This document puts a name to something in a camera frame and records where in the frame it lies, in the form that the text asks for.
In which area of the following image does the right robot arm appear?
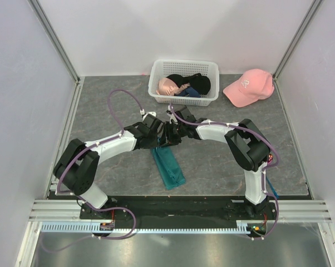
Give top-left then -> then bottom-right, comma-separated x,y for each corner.
160,105 -> 271,219

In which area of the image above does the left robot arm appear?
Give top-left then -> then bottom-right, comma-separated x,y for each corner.
53,112 -> 167,219

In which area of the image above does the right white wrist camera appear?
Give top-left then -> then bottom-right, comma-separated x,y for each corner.
166,110 -> 178,125

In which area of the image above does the peach satin garment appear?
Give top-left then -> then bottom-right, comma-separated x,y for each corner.
156,78 -> 183,96

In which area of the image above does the navy blue garment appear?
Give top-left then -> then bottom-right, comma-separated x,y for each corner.
175,87 -> 201,98

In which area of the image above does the light blue cable duct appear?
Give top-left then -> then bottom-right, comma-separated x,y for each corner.
41,221 -> 251,234

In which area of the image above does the teal satin napkin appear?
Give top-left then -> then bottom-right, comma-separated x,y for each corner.
151,147 -> 186,190

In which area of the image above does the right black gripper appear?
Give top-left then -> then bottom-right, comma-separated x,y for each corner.
159,121 -> 186,147

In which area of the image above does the white plastic basket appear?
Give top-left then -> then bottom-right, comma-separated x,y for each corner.
148,60 -> 219,106

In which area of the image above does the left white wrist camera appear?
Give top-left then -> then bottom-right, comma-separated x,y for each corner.
140,109 -> 156,119

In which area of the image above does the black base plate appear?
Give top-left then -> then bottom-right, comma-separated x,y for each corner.
78,194 -> 279,223

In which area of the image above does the iridescent pink spoon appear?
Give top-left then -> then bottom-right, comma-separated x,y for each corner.
267,154 -> 274,164

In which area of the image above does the black garment in basket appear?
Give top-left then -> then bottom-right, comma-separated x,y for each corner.
167,73 -> 211,95

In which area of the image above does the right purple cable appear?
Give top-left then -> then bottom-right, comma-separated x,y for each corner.
169,103 -> 281,241

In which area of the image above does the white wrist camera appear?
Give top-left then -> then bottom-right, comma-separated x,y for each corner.
166,110 -> 178,125
140,109 -> 156,119

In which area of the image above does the pink baseball cap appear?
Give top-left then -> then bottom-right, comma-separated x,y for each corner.
223,69 -> 274,108

